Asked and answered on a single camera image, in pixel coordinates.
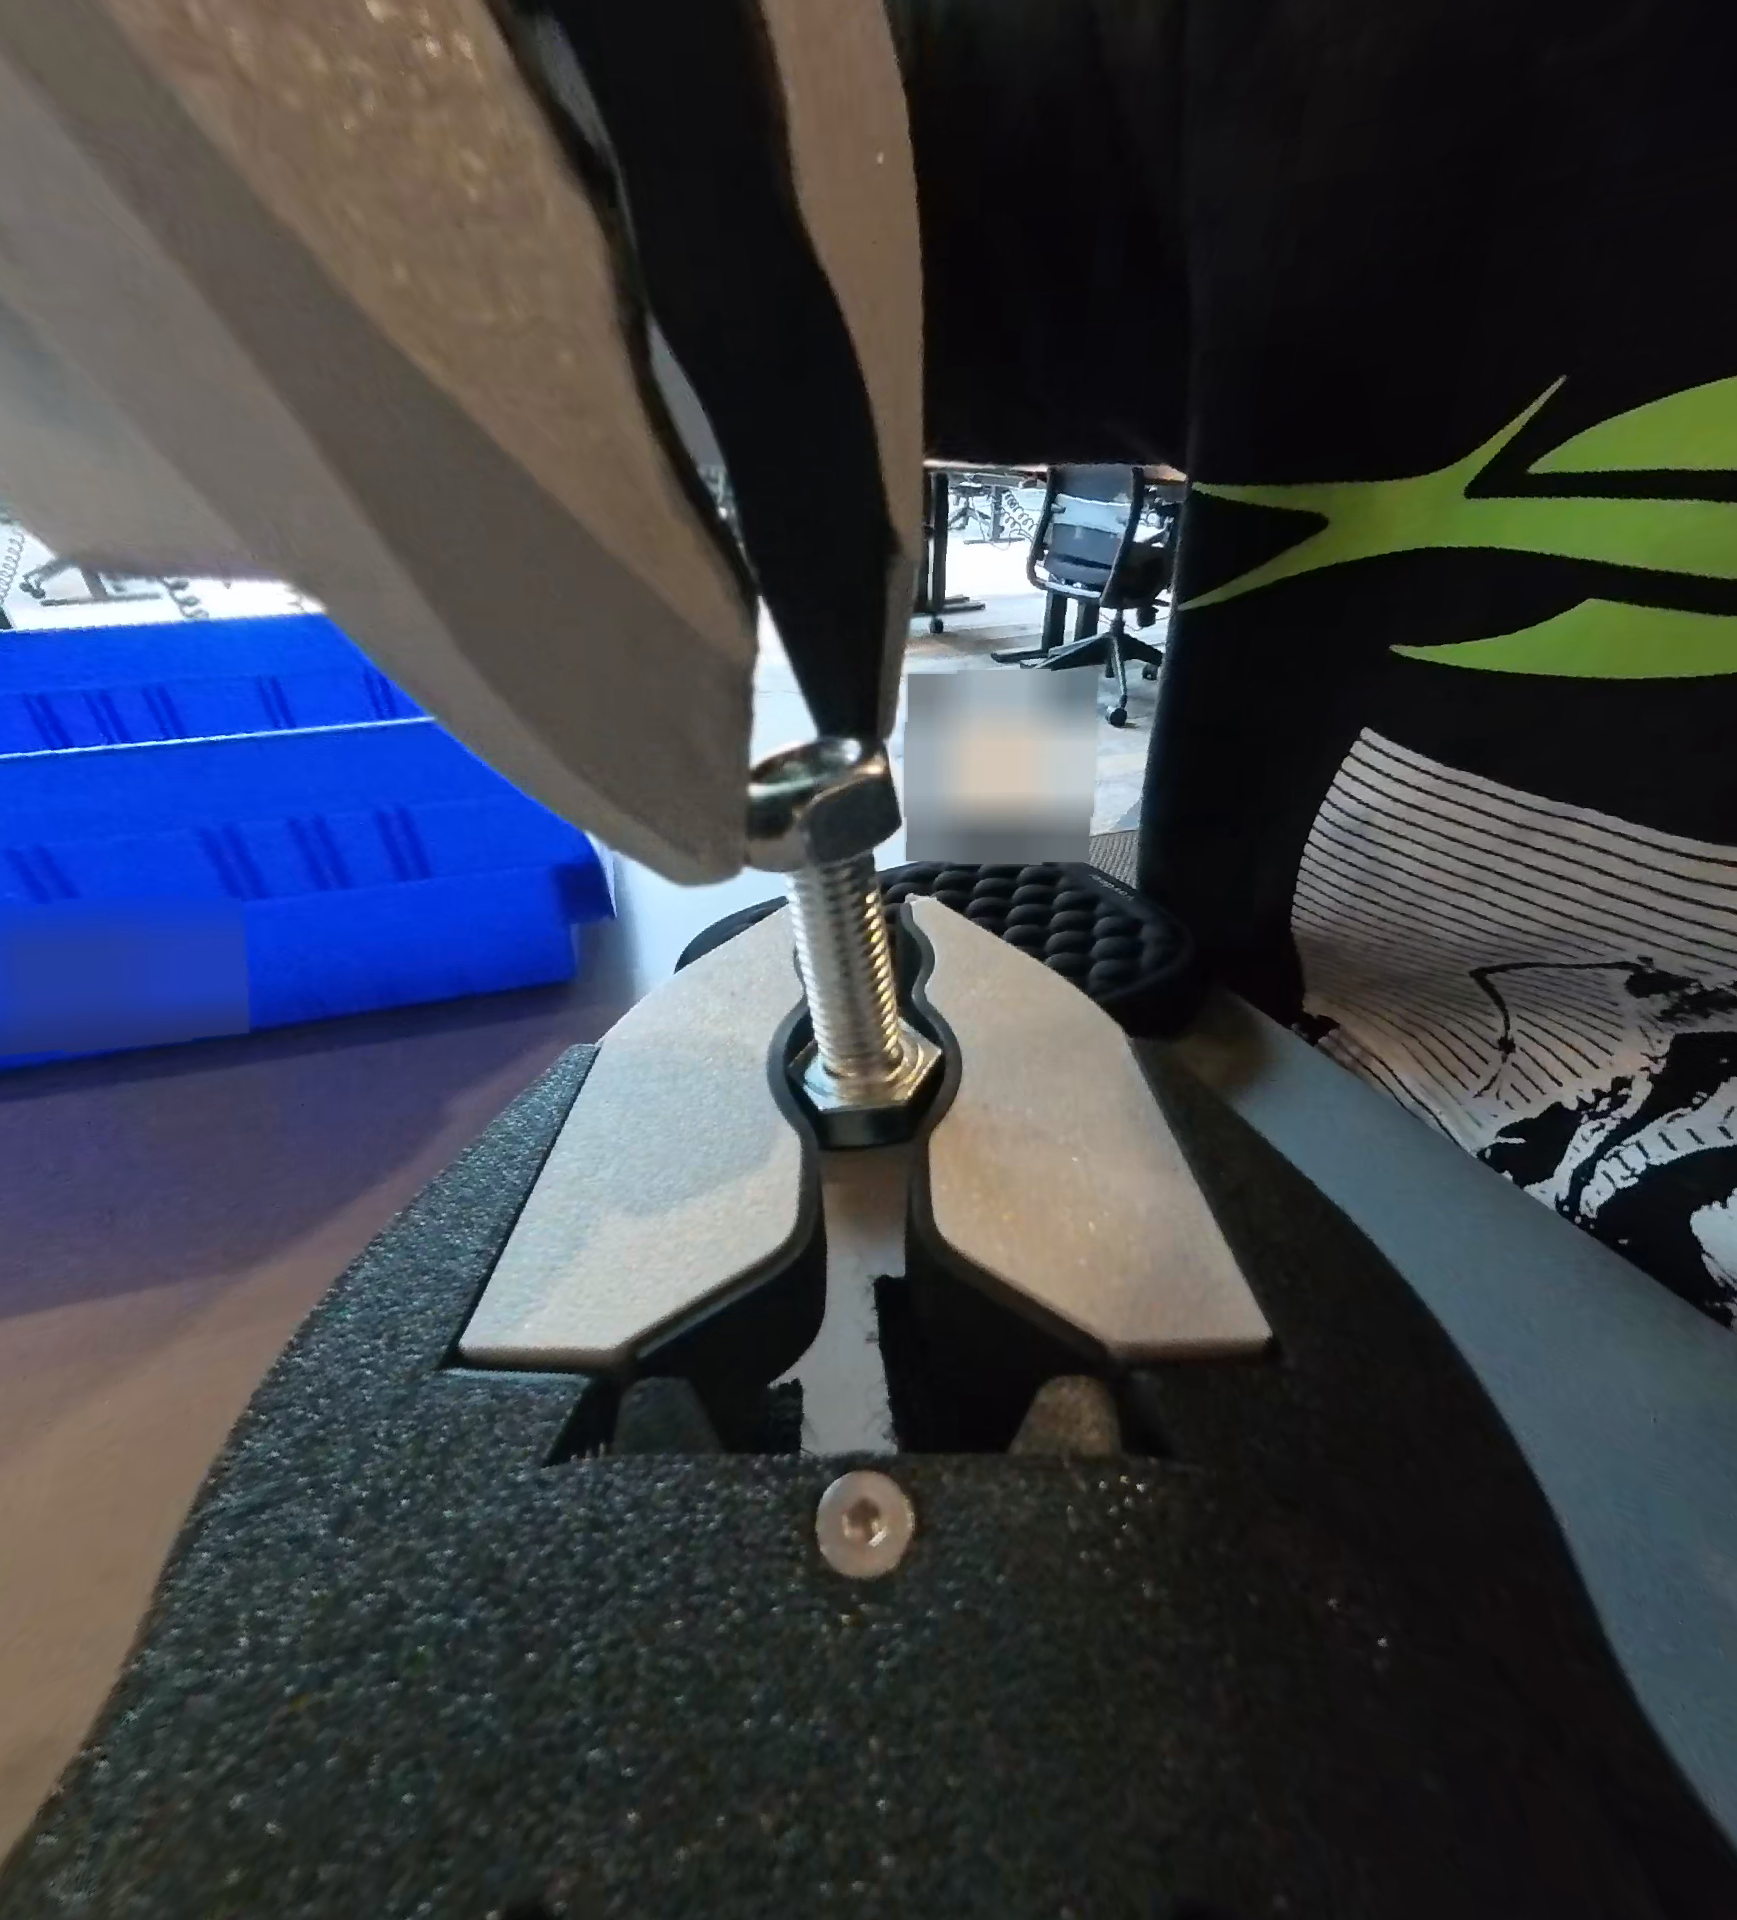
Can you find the black textured armrest pad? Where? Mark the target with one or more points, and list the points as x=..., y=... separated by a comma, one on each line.
x=1079, y=929

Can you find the black office chair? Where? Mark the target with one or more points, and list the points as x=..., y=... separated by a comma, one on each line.
x=1101, y=568

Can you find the silver hex nut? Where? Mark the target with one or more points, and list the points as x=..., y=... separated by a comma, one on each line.
x=874, y=1109

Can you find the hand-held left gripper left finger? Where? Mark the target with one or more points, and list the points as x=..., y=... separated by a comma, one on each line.
x=658, y=1138

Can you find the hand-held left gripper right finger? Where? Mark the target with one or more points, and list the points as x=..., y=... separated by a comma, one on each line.
x=1079, y=1169

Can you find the silver threaded bolt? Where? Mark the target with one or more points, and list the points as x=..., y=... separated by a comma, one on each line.
x=841, y=929

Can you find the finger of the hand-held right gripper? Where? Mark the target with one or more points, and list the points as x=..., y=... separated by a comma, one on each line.
x=362, y=375
x=869, y=301

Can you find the blue plastic bin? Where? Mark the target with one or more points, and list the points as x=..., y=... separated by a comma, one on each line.
x=282, y=899
x=132, y=686

